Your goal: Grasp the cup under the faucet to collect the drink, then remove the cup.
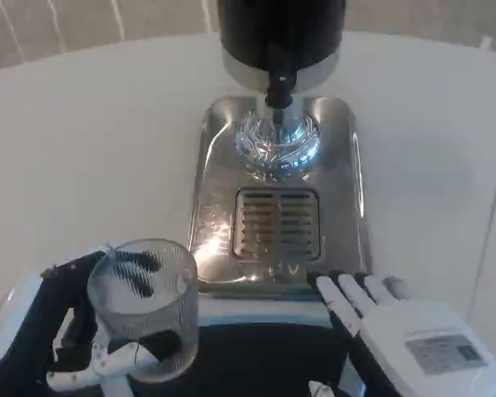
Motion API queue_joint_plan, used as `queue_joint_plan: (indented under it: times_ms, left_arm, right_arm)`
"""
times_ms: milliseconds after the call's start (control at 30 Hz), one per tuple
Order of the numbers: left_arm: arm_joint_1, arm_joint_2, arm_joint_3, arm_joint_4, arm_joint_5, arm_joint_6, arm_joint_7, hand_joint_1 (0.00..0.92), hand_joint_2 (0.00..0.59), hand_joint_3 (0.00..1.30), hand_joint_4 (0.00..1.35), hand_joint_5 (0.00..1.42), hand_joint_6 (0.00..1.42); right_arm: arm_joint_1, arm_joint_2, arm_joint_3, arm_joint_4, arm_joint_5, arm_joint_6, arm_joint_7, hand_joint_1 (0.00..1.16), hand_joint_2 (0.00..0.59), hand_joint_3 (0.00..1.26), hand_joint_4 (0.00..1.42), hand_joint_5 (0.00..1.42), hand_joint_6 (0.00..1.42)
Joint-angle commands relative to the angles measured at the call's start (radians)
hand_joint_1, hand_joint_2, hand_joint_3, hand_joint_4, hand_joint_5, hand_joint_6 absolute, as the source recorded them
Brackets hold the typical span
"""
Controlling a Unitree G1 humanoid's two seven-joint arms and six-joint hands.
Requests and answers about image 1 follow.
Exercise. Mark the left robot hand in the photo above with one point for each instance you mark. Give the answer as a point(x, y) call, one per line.
point(33, 322)

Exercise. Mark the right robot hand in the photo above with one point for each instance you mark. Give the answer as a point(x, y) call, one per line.
point(413, 331)

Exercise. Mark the clear ribbed glass cup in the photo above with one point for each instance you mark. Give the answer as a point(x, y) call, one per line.
point(149, 314)

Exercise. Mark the black and white robot torso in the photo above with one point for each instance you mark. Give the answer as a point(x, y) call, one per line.
point(252, 355)

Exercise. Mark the slotted steel drain grid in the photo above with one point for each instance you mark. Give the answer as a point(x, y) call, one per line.
point(276, 225)

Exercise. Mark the steel drip tray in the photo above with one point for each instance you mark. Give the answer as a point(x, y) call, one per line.
point(215, 207)

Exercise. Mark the black dispenser tap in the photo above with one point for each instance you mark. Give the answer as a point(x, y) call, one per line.
point(280, 84)

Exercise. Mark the black drink dispenser steel base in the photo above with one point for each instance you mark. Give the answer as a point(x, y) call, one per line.
point(279, 25)

